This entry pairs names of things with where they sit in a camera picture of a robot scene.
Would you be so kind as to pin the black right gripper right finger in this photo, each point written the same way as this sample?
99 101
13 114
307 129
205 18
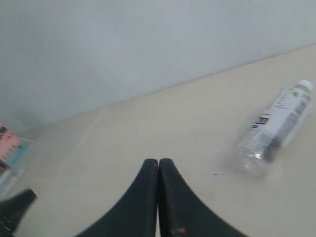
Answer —
181 213

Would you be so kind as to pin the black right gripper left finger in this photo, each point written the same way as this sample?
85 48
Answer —
135 213

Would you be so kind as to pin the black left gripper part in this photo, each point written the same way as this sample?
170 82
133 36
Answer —
12 211

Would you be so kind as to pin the pink and teal package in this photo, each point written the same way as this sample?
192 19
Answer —
12 160

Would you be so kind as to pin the clear white-capped water bottle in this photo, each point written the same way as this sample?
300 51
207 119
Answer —
274 129

